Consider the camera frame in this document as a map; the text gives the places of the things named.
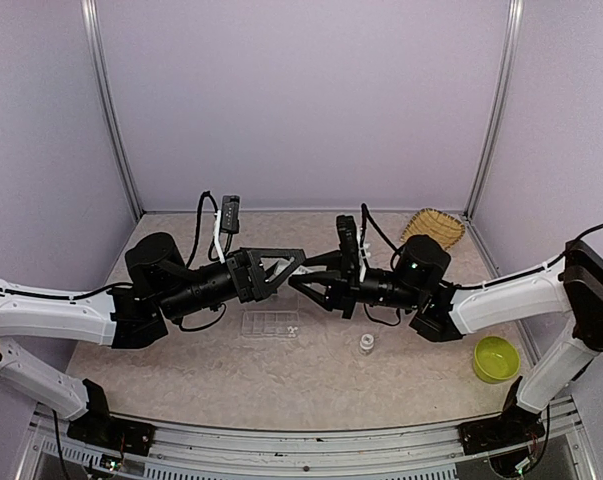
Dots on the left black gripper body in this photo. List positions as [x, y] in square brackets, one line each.
[244, 290]

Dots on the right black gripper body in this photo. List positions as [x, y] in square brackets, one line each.
[348, 298]

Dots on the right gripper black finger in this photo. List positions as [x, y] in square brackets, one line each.
[324, 288]
[330, 259]

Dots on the clear plastic pill organizer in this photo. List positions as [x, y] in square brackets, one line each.
[270, 318]

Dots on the white pill bottle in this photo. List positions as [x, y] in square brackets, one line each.
[366, 344]
[302, 270]

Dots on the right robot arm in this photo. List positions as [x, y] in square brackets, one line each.
[571, 283]

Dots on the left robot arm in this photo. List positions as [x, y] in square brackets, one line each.
[161, 290]

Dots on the woven bamboo tray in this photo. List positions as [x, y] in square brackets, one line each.
[442, 227]

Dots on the lime green bowl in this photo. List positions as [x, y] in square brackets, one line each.
[495, 360]

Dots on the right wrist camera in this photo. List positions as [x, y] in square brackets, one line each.
[351, 243]

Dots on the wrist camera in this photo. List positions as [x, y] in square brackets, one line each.
[351, 243]
[226, 226]

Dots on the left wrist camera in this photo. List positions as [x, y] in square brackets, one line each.
[226, 226]

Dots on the front aluminium rail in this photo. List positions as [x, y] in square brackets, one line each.
[182, 451]

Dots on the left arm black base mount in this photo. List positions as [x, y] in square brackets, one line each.
[98, 427]

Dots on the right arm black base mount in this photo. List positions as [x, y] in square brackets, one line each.
[511, 427]

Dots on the left aluminium frame post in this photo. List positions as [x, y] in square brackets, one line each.
[95, 43]

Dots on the aluminium frame post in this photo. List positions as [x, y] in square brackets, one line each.
[95, 43]
[506, 65]

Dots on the right aluminium frame post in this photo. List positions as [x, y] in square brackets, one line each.
[506, 65]

